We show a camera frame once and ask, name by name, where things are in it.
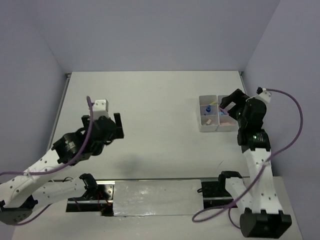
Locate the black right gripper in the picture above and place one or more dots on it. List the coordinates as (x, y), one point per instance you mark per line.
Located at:
(237, 96)

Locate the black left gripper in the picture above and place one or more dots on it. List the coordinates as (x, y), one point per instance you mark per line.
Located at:
(117, 119)

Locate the pink mini stapler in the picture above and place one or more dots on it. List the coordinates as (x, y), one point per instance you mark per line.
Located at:
(227, 124)

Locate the blue white glue tube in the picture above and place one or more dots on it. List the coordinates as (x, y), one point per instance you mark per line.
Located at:
(208, 109)

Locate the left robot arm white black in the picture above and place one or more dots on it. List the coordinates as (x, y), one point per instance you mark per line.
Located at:
(34, 189)

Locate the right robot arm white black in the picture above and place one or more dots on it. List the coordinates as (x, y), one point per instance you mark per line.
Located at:
(261, 213)

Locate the purple highlighter marker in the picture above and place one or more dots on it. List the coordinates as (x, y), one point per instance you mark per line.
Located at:
(224, 111)

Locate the white compartment organizer box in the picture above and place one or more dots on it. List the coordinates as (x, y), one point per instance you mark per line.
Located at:
(214, 116)

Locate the silver foil covered panel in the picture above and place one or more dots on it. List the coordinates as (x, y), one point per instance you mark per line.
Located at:
(157, 198)

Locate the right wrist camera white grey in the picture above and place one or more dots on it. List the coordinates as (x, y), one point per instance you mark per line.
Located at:
(263, 95)

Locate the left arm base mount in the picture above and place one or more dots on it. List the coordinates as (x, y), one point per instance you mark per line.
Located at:
(101, 203)

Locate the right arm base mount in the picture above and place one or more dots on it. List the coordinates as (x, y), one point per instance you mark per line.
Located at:
(214, 195)

